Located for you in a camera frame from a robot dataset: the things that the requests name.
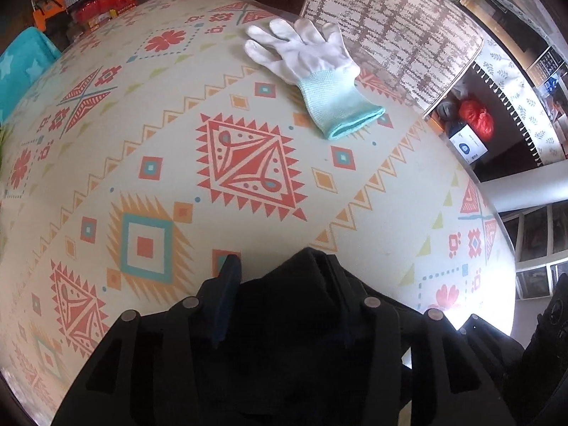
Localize orange vest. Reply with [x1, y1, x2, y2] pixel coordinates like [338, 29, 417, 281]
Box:
[33, 2, 67, 32]

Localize teal star chair cover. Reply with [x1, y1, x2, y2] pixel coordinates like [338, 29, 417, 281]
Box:
[0, 27, 63, 120]

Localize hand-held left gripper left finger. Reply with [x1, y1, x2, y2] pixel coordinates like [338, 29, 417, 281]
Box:
[51, 254, 242, 426]

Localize white tasselled cabinet cloth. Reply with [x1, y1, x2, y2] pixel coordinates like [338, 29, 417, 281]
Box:
[470, 38, 568, 165]

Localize red plastic bag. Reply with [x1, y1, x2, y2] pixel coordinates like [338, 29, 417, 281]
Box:
[458, 99, 495, 143]

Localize chair with brown-white cover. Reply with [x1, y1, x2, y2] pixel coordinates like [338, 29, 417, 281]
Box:
[299, 0, 484, 118]

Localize white box with blue logo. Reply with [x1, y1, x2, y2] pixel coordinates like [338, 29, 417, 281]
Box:
[447, 124, 489, 167]

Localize white glove with teal cuff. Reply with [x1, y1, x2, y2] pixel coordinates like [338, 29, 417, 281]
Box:
[245, 18, 386, 140]

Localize black pants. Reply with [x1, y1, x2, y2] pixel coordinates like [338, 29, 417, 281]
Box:
[142, 248, 524, 426]

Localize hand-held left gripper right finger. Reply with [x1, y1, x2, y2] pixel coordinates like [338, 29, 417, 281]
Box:
[326, 253, 518, 426]

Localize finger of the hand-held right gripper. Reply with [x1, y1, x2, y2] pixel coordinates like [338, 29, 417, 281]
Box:
[459, 313, 524, 365]

